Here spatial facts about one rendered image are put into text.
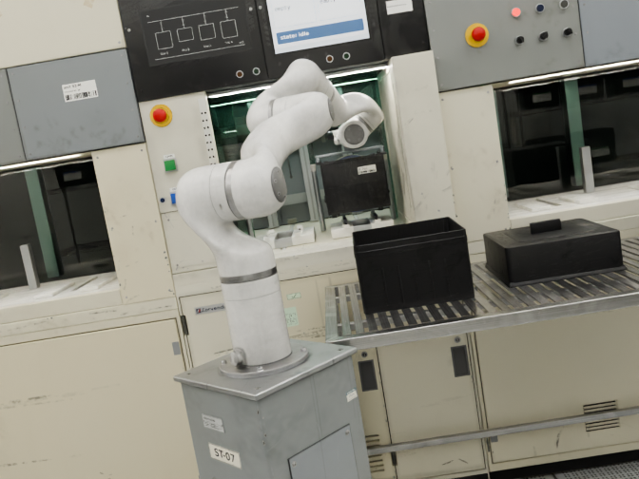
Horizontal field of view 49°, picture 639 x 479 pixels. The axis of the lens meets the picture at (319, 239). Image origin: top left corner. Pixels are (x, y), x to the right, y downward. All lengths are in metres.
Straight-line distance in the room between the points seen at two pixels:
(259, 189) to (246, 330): 0.29
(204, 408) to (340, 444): 0.29
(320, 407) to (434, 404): 0.90
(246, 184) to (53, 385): 1.24
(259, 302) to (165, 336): 0.88
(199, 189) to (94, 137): 0.85
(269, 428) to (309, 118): 0.72
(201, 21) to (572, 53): 1.09
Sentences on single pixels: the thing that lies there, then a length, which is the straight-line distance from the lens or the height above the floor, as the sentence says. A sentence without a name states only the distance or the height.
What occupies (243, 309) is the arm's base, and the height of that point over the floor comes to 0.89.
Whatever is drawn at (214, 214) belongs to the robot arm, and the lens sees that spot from 1.40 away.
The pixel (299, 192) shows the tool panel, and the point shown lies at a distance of 3.01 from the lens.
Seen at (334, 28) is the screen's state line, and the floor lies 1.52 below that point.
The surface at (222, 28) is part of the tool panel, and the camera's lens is 2.15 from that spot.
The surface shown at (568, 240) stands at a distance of 1.82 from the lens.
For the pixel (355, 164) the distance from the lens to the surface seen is 2.32.
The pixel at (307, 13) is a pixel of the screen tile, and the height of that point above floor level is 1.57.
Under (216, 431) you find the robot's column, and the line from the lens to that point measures 1.47.
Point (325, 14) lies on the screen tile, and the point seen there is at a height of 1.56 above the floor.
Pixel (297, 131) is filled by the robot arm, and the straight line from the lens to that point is 1.63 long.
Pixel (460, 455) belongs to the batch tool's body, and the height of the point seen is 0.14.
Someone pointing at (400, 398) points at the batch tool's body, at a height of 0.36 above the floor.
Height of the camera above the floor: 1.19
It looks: 8 degrees down
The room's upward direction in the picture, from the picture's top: 10 degrees counter-clockwise
